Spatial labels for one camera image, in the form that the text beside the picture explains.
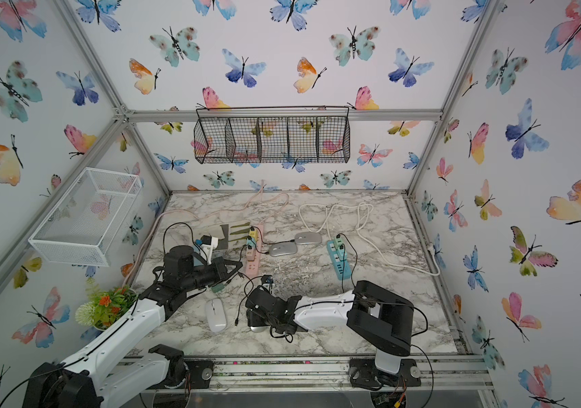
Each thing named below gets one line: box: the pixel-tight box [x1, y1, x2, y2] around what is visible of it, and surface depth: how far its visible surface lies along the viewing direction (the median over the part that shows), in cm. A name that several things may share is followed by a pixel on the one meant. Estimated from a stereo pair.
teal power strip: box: [326, 239, 351, 281], surface depth 97 cm
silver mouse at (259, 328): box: [249, 325, 271, 334], surface depth 82 cm
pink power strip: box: [245, 224, 265, 278], surface depth 96 cm
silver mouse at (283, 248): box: [269, 241, 299, 257], surface depth 103 cm
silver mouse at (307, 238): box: [294, 232, 322, 246], surface depth 106 cm
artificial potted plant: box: [74, 277, 139, 331], surface depth 72 cm
